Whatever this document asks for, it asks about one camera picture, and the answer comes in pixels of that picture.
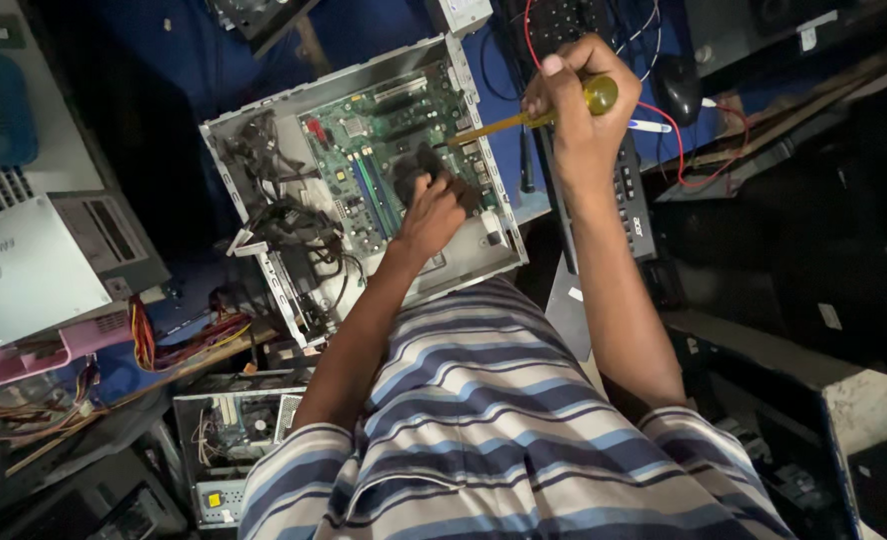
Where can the person's striped shirt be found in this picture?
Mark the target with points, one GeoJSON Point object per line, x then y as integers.
{"type": "Point", "coordinates": [503, 435]}

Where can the person's right hand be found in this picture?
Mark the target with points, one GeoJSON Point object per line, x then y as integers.
{"type": "Point", "coordinates": [575, 112]}

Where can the black screwdriver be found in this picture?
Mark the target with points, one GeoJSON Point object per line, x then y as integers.
{"type": "Point", "coordinates": [526, 161]}

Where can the person's left hand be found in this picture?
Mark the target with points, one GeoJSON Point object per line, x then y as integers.
{"type": "Point", "coordinates": [432, 214]}

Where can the person's left fingers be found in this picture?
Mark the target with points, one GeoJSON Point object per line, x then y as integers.
{"type": "Point", "coordinates": [428, 186]}

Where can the black keyboard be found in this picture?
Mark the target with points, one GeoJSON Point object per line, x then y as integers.
{"type": "Point", "coordinates": [627, 195]}

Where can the small open computer case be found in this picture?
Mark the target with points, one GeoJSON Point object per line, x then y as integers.
{"type": "Point", "coordinates": [226, 450]}

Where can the white power adapter box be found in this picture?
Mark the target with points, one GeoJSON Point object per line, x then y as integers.
{"type": "Point", "coordinates": [458, 15]}

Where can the dark computer tower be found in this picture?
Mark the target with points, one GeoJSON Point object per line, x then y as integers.
{"type": "Point", "coordinates": [773, 420]}

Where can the pink plastic tray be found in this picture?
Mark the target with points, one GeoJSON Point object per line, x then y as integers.
{"type": "Point", "coordinates": [31, 356]}

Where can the black heatsink fan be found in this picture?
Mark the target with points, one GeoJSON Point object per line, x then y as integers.
{"type": "Point", "coordinates": [432, 174]}

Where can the black computer mouse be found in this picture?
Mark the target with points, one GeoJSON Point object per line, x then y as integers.
{"type": "Point", "coordinates": [676, 86]}

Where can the open grey computer case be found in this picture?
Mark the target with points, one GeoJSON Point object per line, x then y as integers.
{"type": "Point", "coordinates": [338, 187]}

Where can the grey power supply unit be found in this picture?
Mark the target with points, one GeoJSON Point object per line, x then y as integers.
{"type": "Point", "coordinates": [53, 262]}

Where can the green motherboard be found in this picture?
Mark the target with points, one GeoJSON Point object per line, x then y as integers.
{"type": "Point", "coordinates": [395, 161]}

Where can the white and blue pen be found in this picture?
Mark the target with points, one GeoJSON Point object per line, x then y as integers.
{"type": "Point", "coordinates": [647, 126]}

